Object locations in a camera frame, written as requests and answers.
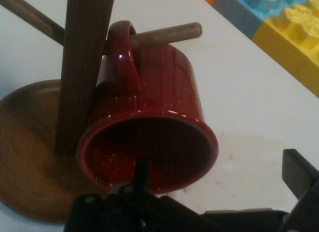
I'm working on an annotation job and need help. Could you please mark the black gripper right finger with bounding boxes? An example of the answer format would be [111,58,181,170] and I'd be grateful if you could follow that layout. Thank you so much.
[204,148,319,232]

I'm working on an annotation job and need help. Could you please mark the light blue toy brick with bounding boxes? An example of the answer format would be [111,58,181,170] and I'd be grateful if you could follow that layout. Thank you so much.
[228,0,319,21]

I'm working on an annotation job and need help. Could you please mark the yellow toy brick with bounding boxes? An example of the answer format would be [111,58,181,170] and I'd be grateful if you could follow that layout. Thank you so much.
[251,0,319,98]

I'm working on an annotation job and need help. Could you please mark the brown wooden mug tree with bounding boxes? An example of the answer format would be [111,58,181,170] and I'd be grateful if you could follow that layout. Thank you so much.
[0,0,203,224]

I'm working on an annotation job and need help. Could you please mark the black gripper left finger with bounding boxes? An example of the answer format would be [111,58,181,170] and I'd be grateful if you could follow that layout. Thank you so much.
[66,159,207,232]

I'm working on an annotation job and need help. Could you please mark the red speckled mug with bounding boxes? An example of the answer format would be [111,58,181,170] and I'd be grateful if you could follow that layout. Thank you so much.
[76,20,219,195]

